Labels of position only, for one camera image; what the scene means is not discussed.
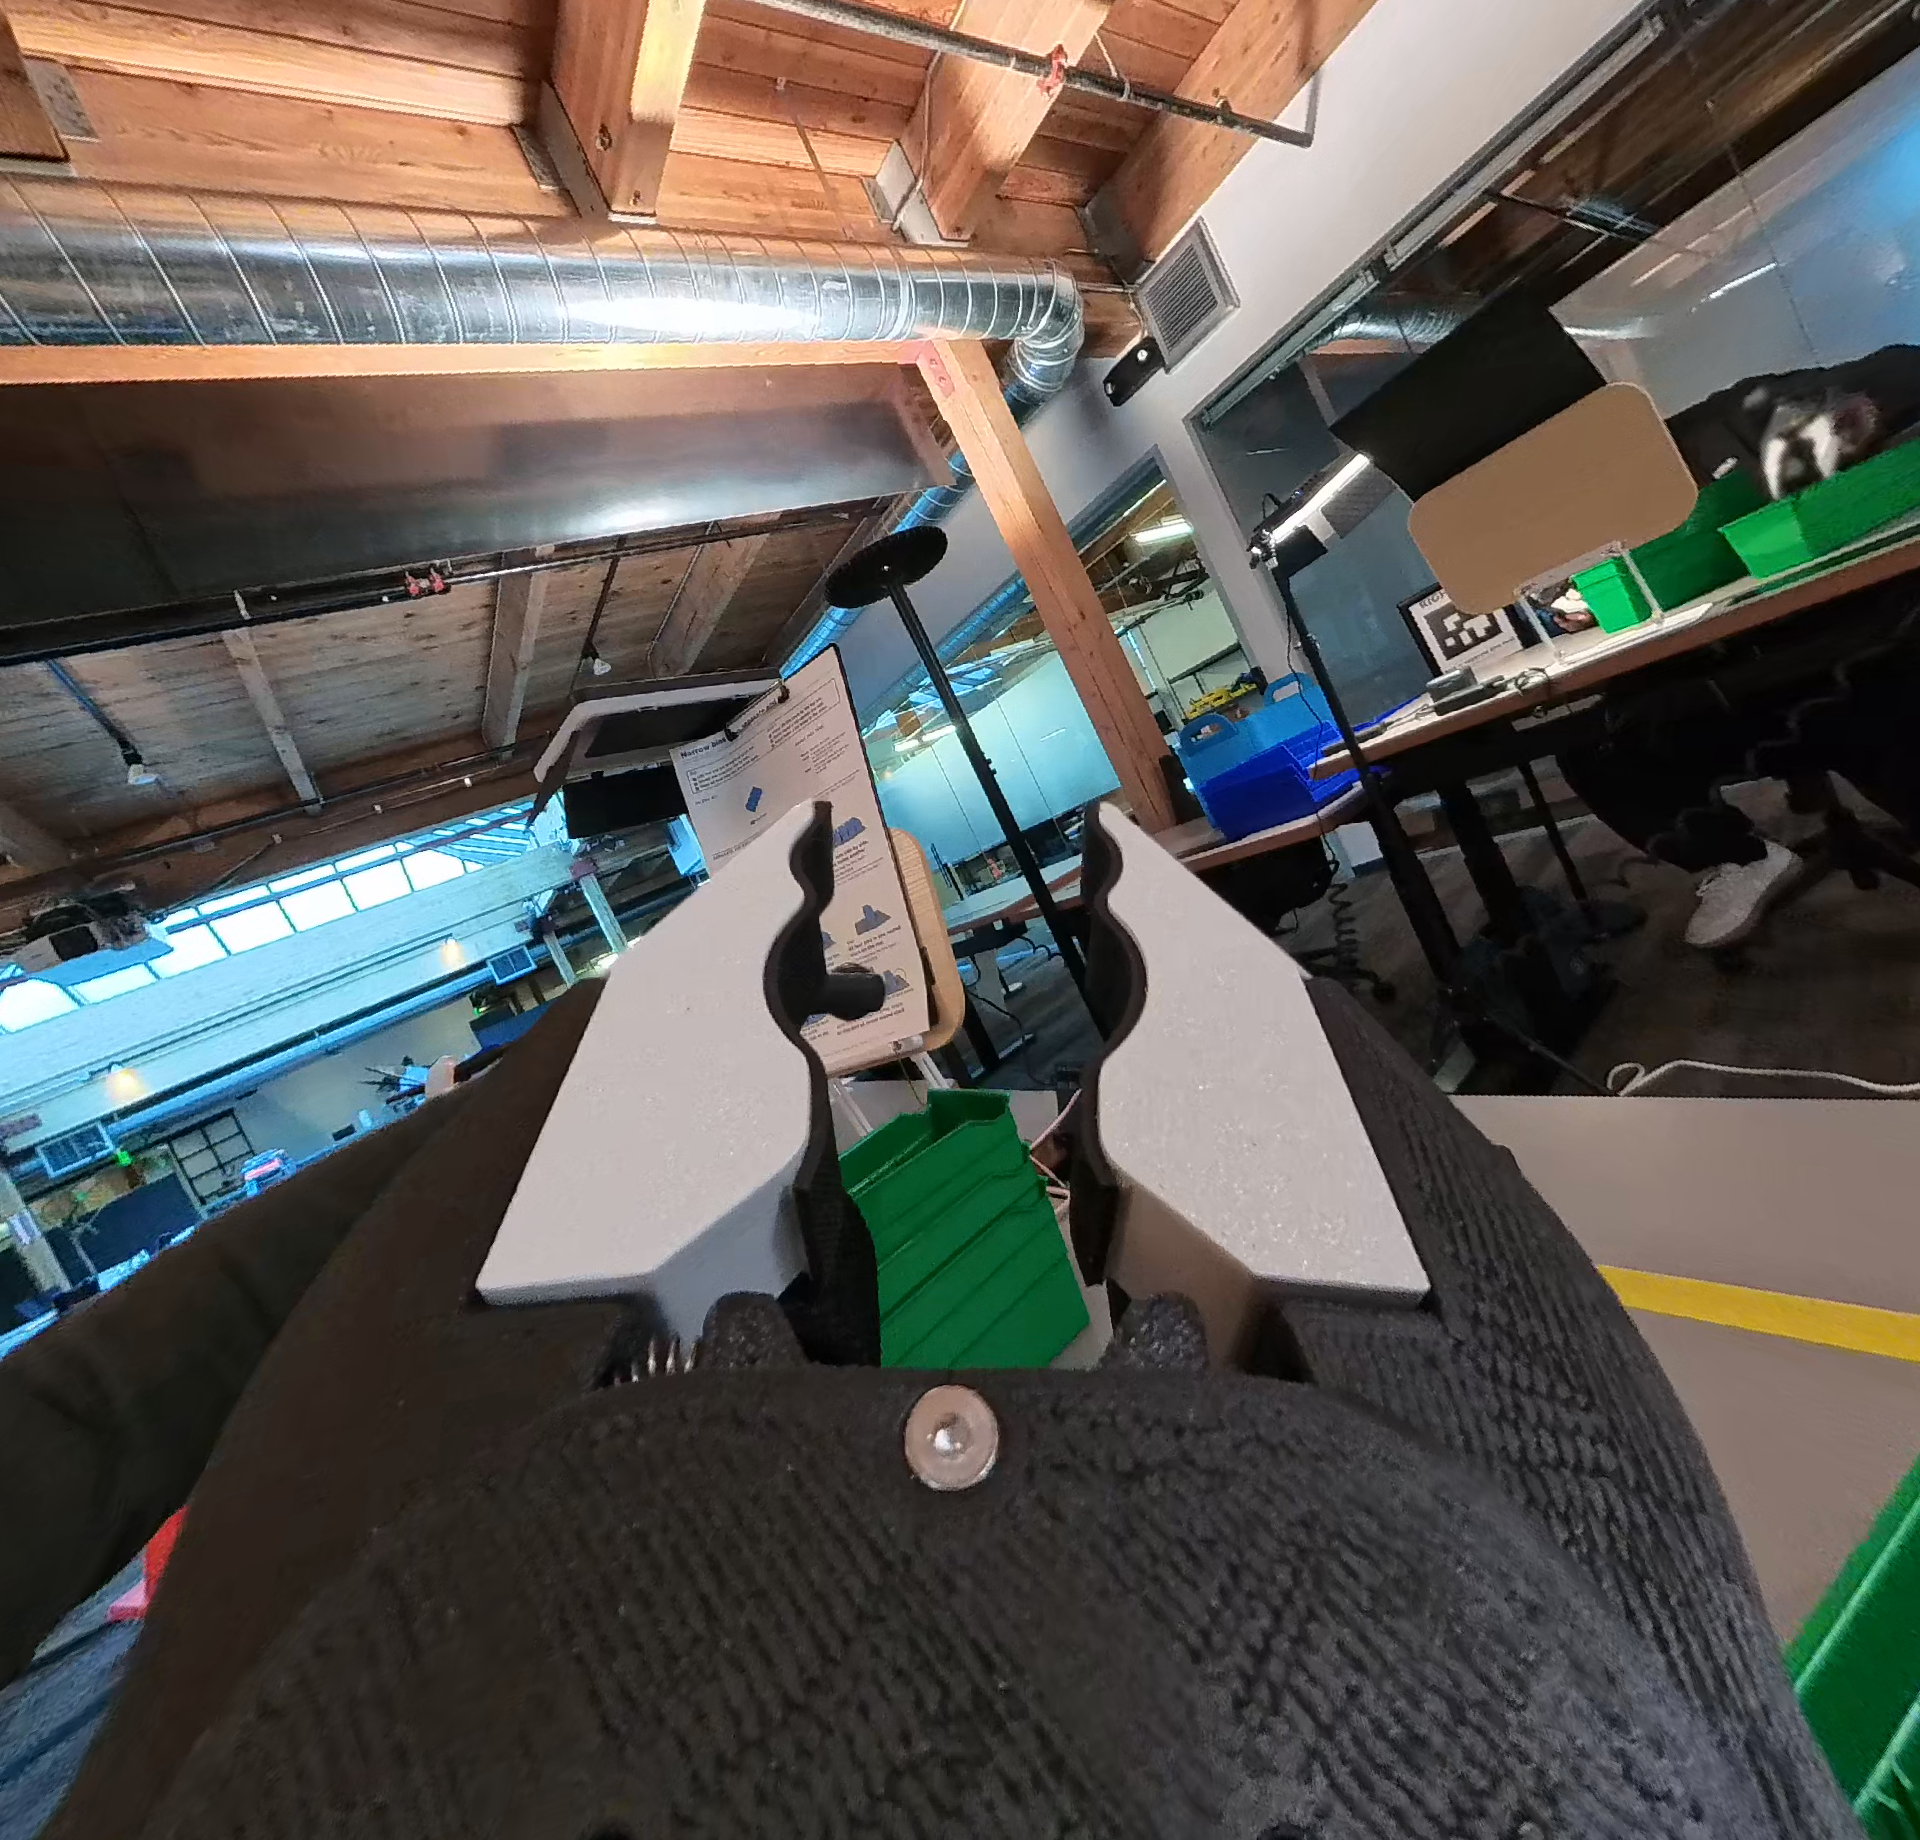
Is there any white framed screen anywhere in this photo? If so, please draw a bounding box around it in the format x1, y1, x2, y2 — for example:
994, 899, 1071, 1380
532, 677, 788, 839

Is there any framed marker sign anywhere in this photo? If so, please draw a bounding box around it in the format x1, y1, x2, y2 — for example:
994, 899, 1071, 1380
1400, 588, 1519, 674

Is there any blue handled tote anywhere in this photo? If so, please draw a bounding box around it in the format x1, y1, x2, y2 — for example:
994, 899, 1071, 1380
1175, 674, 1337, 777

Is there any brown office desk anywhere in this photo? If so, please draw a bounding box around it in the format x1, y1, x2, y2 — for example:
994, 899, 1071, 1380
936, 790, 1369, 926
1312, 527, 1920, 785

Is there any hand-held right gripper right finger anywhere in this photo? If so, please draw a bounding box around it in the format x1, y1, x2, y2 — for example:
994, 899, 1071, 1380
1069, 801, 1435, 1332

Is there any printed instruction sheet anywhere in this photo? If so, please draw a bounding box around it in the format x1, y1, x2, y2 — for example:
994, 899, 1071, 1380
671, 648, 931, 1074

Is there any wall vent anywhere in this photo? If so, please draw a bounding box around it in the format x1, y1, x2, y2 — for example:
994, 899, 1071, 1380
1132, 220, 1243, 372

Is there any black ceiling pipe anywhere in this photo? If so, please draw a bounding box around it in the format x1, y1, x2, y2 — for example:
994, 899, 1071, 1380
450, 0, 1318, 149

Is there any black light stand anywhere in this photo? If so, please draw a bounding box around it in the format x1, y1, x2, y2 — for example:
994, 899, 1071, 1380
1247, 452, 1616, 1099

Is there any pink cord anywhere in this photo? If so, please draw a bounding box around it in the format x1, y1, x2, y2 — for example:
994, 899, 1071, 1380
1027, 1075, 1089, 1213

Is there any instruction sheet on stand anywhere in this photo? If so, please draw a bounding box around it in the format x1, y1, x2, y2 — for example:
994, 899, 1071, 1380
889, 827, 965, 1061

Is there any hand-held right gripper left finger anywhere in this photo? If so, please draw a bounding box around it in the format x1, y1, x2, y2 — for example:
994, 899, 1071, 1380
475, 800, 885, 1368

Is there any yellow tape line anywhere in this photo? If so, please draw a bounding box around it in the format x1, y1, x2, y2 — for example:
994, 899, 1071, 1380
1597, 1264, 1920, 1364

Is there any white cord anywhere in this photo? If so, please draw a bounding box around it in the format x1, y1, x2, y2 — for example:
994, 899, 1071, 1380
1604, 1057, 1920, 1099

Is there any silver air duct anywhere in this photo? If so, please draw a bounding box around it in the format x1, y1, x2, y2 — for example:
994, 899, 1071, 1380
0, 174, 1085, 552

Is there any black disc floor lamp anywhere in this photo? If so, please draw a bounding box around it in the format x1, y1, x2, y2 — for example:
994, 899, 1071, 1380
825, 523, 1105, 1039

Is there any black panel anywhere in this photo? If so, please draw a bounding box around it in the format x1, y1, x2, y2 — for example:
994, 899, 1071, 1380
1326, 287, 1610, 499

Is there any wooden post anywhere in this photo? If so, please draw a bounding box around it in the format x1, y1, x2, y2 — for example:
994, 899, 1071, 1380
916, 341, 1187, 828

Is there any tan rounded board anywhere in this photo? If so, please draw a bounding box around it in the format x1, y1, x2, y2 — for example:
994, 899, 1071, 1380
1408, 383, 1700, 619

